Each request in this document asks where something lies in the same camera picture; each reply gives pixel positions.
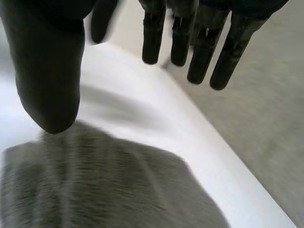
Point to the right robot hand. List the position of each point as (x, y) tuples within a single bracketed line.
[(47, 71)]

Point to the grey towel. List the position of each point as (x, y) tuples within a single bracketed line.
[(102, 183)]

